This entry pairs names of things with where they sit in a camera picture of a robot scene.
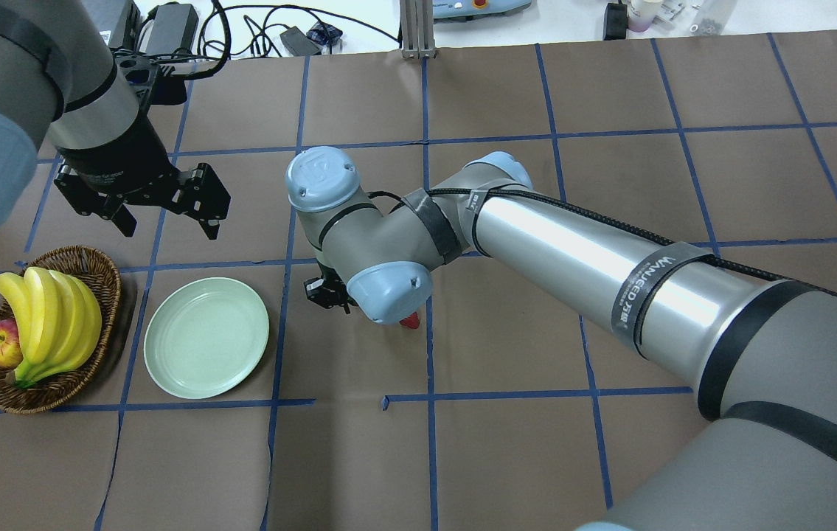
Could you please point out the light green plate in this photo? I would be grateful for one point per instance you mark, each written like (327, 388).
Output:
(206, 338)

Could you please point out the yellow banana bunch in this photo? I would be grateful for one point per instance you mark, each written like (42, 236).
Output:
(59, 321)

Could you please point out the aluminium frame post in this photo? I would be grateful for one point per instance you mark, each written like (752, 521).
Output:
(416, 29)

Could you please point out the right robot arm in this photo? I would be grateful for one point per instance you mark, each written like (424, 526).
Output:
(759, 350)

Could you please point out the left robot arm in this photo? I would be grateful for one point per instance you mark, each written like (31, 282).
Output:
(60, 83)

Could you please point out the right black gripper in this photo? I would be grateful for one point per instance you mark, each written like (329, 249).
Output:
(323, 290)

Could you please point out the brown wicker basket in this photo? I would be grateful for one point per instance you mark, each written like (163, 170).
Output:
(98, 272)

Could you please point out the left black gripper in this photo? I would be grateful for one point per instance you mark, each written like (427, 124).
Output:
(121, 157)

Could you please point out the red apple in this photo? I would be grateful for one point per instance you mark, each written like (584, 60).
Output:
(10, 345)

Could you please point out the black power brick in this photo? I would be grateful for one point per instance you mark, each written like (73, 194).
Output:
(172, 29)

